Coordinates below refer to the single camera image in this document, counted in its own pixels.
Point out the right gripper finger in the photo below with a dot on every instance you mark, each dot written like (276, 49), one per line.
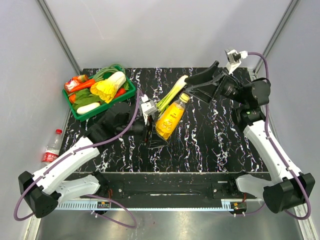
(204, 76)
(203, 92)

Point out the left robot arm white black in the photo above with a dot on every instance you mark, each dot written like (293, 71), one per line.
(44, 189)

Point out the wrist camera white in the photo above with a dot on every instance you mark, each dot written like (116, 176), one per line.
(147, 106)
(234, 59)

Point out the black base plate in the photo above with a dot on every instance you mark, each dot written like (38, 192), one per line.
(212, 185)

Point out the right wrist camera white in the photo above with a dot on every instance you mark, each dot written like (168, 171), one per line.
(234, 59)

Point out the red snack packet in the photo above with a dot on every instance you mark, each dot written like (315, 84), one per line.
(74, 82)

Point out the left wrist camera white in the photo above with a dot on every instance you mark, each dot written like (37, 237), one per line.
(147, 106)

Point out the orange tomato piece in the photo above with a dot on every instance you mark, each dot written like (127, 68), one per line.
(72, 98)

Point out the white toy radish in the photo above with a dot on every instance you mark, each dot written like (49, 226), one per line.
(87, 108)

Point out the yellow bottle cap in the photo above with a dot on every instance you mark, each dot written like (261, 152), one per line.
(184, 97)

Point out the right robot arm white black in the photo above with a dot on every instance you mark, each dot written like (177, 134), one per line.
(288, 186)

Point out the green leafy vegetable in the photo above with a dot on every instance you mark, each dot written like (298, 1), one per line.
(85, 97)

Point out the small orange carrot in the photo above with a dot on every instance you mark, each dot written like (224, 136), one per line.
(120, 92)

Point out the orange juice bottle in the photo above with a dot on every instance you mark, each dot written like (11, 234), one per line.
(169, 120)

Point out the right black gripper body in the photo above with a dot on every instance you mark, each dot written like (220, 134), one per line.
(229, 87)

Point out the long orange carrot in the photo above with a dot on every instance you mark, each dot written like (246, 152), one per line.
(84, 85)

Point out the water bottle red cap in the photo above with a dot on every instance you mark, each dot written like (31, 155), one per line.
(53, 148)

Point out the toy napa cabbage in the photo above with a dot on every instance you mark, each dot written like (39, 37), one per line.
(107, 89)

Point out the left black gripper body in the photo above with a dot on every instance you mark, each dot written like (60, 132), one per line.
(146, 137)

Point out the green beans bundle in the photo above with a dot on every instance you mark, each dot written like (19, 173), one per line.
(106, 72)

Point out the green plastic basket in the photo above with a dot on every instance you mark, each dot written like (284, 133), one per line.
(131, 91)

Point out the toy green onion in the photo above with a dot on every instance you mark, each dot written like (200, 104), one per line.
(178, 86)

